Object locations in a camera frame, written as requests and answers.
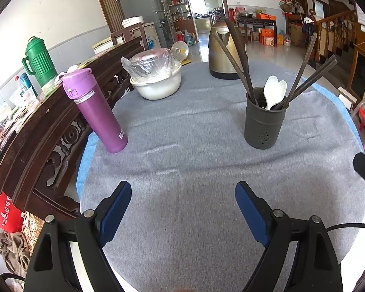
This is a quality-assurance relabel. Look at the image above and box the brown door curtain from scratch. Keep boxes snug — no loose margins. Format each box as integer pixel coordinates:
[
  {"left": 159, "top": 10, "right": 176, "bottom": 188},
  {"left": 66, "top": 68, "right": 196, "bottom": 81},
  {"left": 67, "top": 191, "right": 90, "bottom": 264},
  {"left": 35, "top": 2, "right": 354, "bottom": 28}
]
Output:
[{"left": 91, "top": 0, "right": 131, "bottom": 34}]

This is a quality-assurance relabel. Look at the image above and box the plastic bottle with teal label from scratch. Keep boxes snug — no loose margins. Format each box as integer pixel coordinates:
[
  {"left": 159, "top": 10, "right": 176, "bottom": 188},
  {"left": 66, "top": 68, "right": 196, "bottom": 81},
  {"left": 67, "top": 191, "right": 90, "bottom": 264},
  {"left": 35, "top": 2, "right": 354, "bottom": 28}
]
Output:
[{"left": 20, "top": 72, "right": 38, "bottom": 98}]

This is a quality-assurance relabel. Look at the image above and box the wooden staircase railing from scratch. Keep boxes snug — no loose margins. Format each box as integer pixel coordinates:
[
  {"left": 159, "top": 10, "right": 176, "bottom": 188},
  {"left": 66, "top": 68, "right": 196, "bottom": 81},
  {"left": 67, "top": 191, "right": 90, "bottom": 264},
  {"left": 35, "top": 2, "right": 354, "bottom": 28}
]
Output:
[{"left": 304, "top": 9, "right": 358, "bottom": 67}]

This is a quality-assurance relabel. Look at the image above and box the blue water jug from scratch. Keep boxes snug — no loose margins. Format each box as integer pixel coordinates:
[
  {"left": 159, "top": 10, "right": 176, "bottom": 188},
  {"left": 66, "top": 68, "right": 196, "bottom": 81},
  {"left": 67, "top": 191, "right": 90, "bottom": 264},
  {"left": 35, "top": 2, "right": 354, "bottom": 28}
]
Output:
[{"left": 184, "top": 30, "right": 197, "bottom": 47}]

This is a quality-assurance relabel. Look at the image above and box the small electric fan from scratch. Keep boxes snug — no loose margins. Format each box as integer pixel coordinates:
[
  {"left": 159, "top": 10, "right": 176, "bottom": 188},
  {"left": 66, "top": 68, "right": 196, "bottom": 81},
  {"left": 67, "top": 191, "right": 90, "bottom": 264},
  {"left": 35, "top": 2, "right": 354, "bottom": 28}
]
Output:
[{"left": 171, "top": 42, "right": 190, "bottom": 65}]

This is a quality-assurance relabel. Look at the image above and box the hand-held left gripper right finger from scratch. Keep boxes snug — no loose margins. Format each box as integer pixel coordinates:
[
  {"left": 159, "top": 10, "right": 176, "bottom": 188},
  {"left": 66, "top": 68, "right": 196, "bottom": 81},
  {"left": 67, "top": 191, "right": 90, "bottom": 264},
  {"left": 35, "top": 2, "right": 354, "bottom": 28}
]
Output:
[{"left": 235, "top": 181, "right": 344, "bottom": 292}]

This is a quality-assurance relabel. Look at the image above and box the bronze electric kettle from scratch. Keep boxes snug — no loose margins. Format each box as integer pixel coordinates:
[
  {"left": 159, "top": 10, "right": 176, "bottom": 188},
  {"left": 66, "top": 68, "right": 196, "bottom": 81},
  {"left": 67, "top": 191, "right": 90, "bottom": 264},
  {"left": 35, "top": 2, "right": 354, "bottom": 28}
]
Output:
[{"left": 208, "top": 16, "right": 247, "bottom": 80}]

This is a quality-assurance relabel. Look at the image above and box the carved wooden sideboard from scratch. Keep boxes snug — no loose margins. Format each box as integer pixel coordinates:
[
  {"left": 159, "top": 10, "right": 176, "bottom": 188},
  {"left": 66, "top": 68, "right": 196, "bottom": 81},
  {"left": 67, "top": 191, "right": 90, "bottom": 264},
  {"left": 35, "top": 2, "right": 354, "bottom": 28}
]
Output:
[{"left": 0, "top": 36, "right": 145, "bottom": 219}]

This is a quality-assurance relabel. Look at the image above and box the black cable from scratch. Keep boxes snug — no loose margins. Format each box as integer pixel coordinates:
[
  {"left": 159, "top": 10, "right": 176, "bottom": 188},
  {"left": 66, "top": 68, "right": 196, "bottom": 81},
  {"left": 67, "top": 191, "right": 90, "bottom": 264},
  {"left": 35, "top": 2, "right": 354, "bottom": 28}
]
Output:
[{"left": 325, "top": 223, "right": 365, "bottom": 232}]

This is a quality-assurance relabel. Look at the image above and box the orange cardboard box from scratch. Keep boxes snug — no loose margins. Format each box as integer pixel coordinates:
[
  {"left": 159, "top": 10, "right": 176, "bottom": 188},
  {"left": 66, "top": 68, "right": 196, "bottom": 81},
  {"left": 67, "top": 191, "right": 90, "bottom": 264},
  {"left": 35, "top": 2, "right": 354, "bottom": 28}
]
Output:
[{"left": 259, "top": 28, "right": 276, "bottom": 47}]

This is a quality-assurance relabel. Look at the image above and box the white freezer with blue print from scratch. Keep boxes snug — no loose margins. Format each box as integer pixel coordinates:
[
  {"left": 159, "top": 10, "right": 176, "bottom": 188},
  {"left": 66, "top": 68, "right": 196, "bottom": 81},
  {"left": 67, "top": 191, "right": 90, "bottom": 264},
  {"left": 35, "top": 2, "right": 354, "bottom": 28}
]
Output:
[{"left": 131, "top": 22, "right": 162, "bottom": 52}]

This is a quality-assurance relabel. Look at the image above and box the purple thermos bottle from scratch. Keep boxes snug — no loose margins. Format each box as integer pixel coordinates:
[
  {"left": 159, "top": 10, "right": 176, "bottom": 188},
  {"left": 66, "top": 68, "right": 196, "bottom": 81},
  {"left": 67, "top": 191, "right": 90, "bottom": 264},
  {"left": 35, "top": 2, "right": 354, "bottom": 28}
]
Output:
[{"left": 62, "top": 68, "right": 129, "bottom": 154}]

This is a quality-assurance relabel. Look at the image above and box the white rice cooker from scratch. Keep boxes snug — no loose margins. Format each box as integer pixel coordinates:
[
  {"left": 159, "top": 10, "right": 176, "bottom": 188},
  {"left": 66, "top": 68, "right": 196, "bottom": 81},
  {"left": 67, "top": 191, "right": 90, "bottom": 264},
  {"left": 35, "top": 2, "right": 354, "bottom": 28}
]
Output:
[{"left": 122, "top": 16, "right": 144, "bottom": 28}]

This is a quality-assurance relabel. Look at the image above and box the dark wooden chair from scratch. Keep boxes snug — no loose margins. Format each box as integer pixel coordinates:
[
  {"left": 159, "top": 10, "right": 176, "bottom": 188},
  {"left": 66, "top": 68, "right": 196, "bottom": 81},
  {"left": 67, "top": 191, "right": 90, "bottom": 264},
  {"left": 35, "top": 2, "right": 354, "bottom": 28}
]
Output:
[{"left": 110, "top": 26, "right": 146, "bottom": 52}]

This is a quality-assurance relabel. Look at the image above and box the cream chest freezer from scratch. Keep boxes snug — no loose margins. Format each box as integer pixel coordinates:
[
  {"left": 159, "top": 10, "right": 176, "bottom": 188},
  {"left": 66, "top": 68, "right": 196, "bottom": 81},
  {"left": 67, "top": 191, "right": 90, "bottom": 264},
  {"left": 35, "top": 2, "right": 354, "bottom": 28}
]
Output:
[{"left": 92, "top": 36, "right": 114, "bottom": 55}]

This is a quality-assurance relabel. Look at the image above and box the red paper bag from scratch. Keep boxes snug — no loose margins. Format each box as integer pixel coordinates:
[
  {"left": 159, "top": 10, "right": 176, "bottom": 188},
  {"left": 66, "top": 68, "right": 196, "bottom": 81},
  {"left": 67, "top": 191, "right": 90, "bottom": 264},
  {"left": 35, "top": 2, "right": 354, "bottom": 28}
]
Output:
[{"left": 0, "top": 189, "right": 24, "bottom": 235}]

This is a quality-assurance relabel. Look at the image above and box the dark grey utensil holder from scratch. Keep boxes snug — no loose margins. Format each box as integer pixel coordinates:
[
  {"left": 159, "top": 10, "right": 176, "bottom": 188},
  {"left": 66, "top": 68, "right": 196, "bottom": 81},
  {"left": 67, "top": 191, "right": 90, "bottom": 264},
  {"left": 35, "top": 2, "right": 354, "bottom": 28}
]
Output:
[{"left": 244, "top": 87, "right": 289, "bottom": 150}]

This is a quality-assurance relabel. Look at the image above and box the dark wooden side table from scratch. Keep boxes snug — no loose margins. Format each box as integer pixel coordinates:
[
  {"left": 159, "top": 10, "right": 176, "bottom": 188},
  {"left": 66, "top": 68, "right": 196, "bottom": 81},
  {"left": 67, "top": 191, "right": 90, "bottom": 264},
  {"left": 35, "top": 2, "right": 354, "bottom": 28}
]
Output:
[{"left": 236, "top": 15, "right": 277, "bottom": 45}]

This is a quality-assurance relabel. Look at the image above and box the grey refrigerator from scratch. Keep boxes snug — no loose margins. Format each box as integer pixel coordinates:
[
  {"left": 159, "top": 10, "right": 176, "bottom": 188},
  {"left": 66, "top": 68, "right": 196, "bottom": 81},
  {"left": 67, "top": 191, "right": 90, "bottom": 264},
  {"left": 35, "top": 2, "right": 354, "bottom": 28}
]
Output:
[{"left": 119, "top": 0, "right": 177, "bottom": 49}]

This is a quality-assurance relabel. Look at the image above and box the kitchen shelf with bottles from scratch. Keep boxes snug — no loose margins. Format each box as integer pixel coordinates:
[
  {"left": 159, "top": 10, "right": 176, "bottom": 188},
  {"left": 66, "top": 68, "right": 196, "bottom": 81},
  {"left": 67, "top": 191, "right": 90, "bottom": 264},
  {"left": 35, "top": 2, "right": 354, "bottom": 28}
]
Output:
[{"left": 160, "top": 0, "right": 192, "bottom": 31}]

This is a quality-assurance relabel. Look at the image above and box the bundle of dark chopsticks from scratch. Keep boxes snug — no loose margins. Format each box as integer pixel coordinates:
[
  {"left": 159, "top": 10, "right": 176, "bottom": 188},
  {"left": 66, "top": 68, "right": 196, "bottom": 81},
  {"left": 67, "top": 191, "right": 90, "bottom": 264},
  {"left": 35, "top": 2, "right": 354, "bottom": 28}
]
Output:
[{"left": 213, "top": 18, "right": 338, "bottom": 110}]

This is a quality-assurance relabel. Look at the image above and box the green thermos jug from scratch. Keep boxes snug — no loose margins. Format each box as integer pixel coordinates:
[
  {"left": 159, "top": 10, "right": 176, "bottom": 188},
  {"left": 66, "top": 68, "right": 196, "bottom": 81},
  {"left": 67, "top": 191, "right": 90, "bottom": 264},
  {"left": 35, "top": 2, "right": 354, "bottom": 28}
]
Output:
[{"left": 21, "top": 36, "right": 59, "bottom": 88}]

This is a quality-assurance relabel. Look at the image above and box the white plastic bowl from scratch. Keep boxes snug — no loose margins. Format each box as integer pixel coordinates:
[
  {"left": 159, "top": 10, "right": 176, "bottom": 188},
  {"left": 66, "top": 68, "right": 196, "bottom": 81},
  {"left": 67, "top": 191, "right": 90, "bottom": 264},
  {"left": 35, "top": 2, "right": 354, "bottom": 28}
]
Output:
[{"left": 130, "top": 64, "right": 182, "bottom": 100}]

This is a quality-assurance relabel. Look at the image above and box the plastic-wrapped steel pot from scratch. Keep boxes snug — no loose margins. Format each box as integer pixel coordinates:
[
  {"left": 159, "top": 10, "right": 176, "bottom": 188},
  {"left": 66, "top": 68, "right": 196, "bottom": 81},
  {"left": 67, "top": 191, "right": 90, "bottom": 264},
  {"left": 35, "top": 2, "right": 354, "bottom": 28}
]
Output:
[{"left": 122, "top": 48, "right": 174, "bottom": 82}]

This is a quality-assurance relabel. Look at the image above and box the grey tablecloth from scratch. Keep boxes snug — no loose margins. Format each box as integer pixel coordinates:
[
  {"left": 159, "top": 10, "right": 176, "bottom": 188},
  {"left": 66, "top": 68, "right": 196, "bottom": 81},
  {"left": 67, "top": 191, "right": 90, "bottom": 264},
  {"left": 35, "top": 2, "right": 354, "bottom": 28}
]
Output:
[{"left": 80, "top": 60, "right": 365, "bottom": 292}]

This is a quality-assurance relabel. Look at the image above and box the pink wall calendar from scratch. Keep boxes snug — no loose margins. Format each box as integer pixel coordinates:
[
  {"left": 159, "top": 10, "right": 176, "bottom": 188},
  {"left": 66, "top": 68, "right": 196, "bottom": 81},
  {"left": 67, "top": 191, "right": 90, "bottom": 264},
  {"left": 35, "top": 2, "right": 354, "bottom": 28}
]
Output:
[{"left": 355, "top": 2, "right": 365, "bottom": 25}]

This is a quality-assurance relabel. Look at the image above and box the brown cloth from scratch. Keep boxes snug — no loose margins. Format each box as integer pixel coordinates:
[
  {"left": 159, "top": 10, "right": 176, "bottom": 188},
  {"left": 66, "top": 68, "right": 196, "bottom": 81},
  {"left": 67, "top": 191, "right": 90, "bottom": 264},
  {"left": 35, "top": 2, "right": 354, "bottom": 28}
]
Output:
[{"left": 0, "top": 230, "right": 31, "bottom": 277}]

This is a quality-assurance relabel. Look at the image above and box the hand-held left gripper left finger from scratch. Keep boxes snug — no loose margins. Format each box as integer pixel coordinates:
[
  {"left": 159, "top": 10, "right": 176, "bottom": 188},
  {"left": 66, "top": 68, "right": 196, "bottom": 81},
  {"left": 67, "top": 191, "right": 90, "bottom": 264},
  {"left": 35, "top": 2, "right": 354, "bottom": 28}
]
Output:
[{"left": 24, "top": 181, "right": 132, "bottom": 292}]

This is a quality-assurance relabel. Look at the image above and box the white plastic spoon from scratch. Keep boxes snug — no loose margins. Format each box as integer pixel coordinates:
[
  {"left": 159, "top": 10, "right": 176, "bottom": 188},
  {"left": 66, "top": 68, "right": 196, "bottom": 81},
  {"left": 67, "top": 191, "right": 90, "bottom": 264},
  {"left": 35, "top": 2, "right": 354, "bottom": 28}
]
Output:
[
  {"left": 263, "top": 75, "right": 282, "bottom": 110},
  {"left": 271, "top": 80, "right": 288, "bottom": 110}
]

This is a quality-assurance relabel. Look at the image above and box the white step stool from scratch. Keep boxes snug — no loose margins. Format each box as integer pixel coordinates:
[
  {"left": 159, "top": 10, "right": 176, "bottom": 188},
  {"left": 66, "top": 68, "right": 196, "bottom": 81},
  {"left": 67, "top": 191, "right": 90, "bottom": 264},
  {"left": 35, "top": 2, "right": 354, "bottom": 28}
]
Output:
[{"left": 337, "top": 86, "right": 358, "bottom": 111}]

